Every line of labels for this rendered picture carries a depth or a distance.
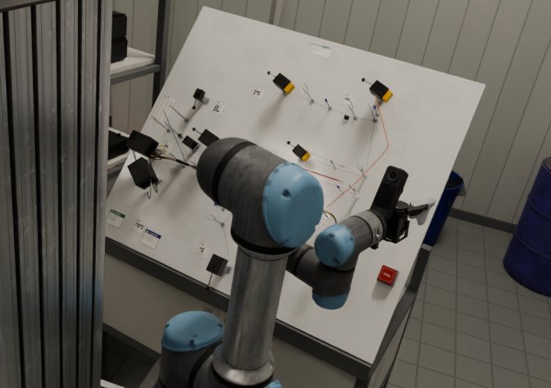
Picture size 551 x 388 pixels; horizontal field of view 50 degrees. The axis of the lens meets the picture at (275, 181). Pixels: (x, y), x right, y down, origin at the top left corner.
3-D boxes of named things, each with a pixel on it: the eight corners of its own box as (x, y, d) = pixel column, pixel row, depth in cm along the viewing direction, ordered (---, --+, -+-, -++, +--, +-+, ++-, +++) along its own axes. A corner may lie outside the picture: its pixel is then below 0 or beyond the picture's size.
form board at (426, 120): (94, 230, 234) (91, 229, 232) (205, 7, 249) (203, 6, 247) (372, 364, 191) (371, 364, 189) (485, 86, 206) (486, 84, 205)
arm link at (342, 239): (307, 259, 121) (315, 224, 117) (339, 242, 129) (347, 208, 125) (338, 278, 117) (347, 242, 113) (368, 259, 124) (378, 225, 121)
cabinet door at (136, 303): (208, 381, 234) (219, 302, 216) (102, 322, 254) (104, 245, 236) (211, 377, 236) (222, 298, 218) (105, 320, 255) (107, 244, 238)
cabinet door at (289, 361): (334, 451, 214) (357, 371, 196) (207, 382, 233) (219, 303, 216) (336, 446, 216) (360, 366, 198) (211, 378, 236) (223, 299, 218)
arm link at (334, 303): (313, 277, 134) (322, 237, 130) (352, 303, 128) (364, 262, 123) (291, 290, 129) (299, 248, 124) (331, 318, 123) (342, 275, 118)
